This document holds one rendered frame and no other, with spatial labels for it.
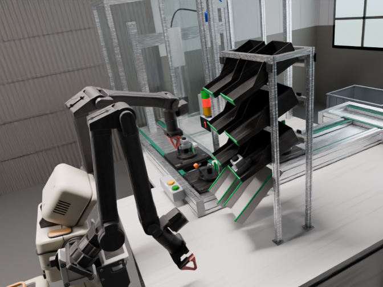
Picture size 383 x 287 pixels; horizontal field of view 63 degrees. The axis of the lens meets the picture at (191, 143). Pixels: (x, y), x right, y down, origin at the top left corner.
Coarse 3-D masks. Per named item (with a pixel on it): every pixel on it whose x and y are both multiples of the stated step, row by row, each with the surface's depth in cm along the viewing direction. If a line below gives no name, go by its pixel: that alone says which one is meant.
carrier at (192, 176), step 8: (200, 168) 186; (208, 168) 173; (216, 168) 175; (224, 168) 182; (184, 176) 180; (192, 176) 178; (200, 176) 173; (208, 176) 172; (216, 176) 171; (200, 184) 169; (208, 184) 168; (200, 192) 163
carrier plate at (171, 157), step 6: (198, 150) 209; (168, 156) 207; (174, 156) 206; (198, 156) 201; (204, 156) 200; (210, 156) 199; (174, 162) 198; (186, 162) 195; (192, 162) 194; (198, 162) 196; (180, 168) 192
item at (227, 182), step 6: (228, 168) 152; (222, 174) 152; (228, 174) 153; (234, 174) 149; (216, 180) 152; (222, 180) 153; (228, 180) 151; (234, 180) 140; (216, 186) 154; (222, 186) 152; (228, 186) 149; (234, 186) 141; (216, 192) 154; (222, 192) 150; (228, 192) 141; (222, 198) 142; (222, 204) 143
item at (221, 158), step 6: (228, 138) 146; (228, 144) 147; (234, 144) 146; (246, 144) 135; (216, 150) 147; (222, 150) 148; (228, 150) 145; (234, 150) 142; (240, 150) 135; (216, 156) 147; (222, 156) 144; (228, 156) 141; (222, 162) 140; (228, 162) 136
